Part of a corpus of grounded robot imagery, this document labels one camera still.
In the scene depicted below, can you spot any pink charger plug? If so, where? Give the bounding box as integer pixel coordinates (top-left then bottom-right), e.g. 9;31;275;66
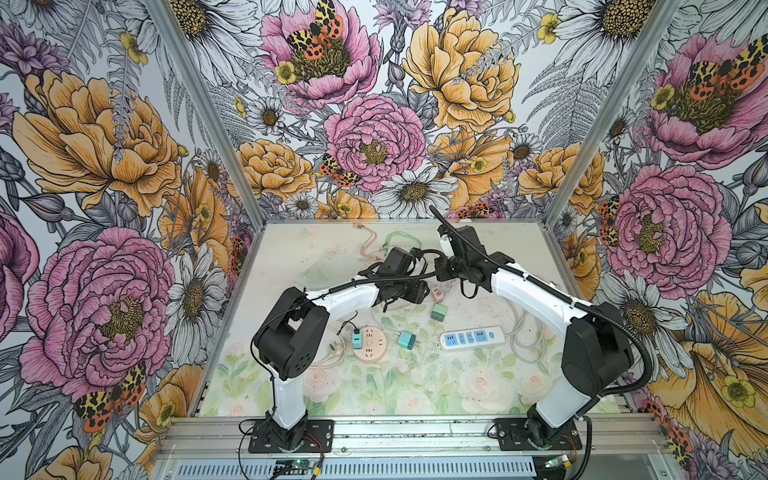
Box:
430;287;444;303

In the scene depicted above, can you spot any teal charger with white cable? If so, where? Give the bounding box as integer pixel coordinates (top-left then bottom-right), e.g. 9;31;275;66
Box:
397;331;416;350

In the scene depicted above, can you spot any teal charger with black cable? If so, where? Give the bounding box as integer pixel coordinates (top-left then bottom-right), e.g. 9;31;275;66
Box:
352;329;363;350

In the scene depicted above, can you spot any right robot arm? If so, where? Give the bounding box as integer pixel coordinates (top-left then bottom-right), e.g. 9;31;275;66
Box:
438;221;653;449

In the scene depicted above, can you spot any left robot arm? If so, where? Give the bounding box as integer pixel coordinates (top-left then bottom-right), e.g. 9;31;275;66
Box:
249;248;432;453

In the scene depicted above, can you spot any green charger plug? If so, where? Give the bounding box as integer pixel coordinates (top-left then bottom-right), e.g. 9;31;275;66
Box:
430;303;448;322

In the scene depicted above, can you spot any round pink power socket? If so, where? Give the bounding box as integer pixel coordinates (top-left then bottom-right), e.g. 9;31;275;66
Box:
352;326;387;364

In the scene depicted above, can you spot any white blue power strip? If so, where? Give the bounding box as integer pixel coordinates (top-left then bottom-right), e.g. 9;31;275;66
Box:
437;326;506;352

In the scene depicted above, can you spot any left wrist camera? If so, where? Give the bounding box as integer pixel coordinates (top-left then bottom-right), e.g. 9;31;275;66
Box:
382;247;417;277

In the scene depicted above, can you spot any green multi-head usb cable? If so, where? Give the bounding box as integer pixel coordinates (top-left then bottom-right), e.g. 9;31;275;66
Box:
383;230;424;253

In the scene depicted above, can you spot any black usb cable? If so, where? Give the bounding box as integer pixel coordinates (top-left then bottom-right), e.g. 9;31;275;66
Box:
335;308;361;337

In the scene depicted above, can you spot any white power strip cord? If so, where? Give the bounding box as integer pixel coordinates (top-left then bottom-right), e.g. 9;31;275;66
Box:
506;293;559;364

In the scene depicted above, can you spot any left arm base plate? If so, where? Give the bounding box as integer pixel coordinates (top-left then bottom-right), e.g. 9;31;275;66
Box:
247;419;336;454

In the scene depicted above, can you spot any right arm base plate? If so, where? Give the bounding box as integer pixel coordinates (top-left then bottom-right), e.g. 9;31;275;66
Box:
486;417;582;451

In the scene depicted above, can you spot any aluminium front rail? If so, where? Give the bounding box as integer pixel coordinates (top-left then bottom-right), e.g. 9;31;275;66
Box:
157;413;669;460

